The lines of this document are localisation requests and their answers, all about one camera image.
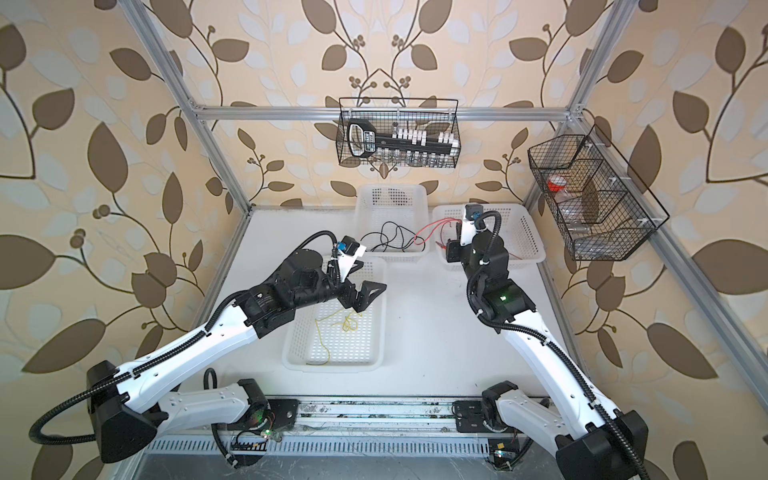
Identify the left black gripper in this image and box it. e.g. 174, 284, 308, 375
290, 269, 387, 311

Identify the yellow cable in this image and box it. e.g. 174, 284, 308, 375
304, 314, 349, 366
332, 308, 361, 334

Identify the red cable with alligator clips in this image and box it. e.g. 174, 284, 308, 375
413, 218, 464, 248

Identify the black cable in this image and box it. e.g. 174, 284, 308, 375
359, 220, 415, 253
383, 227, 427, 253

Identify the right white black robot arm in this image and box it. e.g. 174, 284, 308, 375
446, 204, 650, 479

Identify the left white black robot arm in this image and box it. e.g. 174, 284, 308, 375
28, 231, 387, 464

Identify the far right white plastic basket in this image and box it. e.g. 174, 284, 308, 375
431, 203, 546, 272

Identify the white plastic basket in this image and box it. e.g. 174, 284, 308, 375
354, 184, 429, 263
282, 294, 387, 373
431, 203, 546, 272

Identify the near white plastic basket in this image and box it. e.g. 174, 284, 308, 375
282, 294, 387, 373

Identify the far middle white plastic basket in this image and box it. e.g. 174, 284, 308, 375
354, 184, 429, 263

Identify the black tool with white sockets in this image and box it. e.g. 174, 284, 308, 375
344, 119, 461, 158

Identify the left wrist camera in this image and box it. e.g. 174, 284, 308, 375
334, 236, 366, 282

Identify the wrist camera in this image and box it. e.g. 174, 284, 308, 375
458, 203, 484, 247
334, 236, 366, 282

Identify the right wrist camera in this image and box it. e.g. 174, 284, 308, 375
458, 203, 484, 247

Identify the red item in wire basket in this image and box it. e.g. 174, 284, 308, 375
546, 174, 567, 194

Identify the black wire basket on right wall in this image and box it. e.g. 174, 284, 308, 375
527, 125, 670, 261

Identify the black wire basket on wall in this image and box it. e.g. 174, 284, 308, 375
335, 95, 462, 169
527, 125, 670, 261

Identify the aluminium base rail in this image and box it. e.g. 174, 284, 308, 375
128, 394, 619, 457

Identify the black wire basket on back wall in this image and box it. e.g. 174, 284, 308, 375
335, 95, 462, 169

